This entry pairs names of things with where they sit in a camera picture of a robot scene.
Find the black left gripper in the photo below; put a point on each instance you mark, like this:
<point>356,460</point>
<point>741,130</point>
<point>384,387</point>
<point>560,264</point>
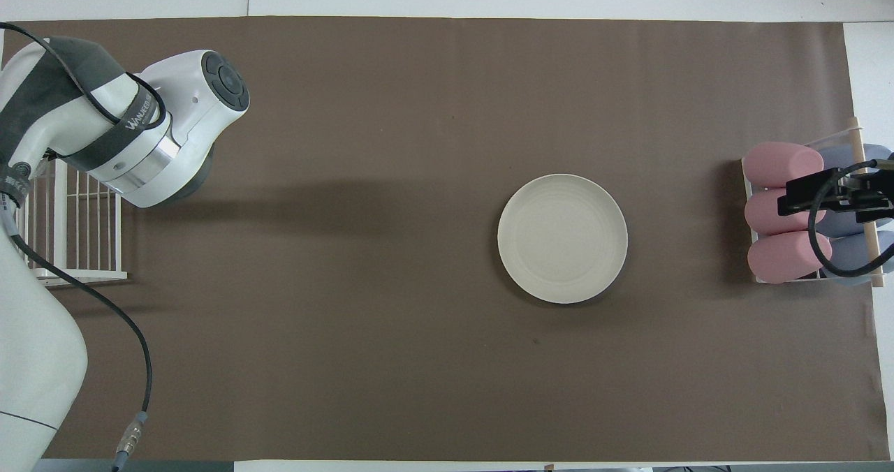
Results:
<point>199,175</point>

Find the pink plastic cup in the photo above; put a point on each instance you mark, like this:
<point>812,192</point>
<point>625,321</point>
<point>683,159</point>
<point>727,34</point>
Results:
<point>761,214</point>
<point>768,165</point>
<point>782,259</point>

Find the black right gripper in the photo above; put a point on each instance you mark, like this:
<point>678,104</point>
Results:
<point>862,194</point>

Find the blue plastic cup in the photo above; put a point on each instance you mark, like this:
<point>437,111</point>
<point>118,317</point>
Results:
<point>845,224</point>
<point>848,255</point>
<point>838,158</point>

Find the cream round plate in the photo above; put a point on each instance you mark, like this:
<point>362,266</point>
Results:
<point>562,238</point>

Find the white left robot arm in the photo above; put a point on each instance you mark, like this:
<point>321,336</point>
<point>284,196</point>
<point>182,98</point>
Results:
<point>188,102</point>

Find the brown table mat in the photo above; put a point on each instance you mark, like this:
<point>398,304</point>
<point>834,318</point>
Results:
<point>349,353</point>

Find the cup holder with wooden rod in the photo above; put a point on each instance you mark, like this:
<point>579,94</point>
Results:
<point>859,140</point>

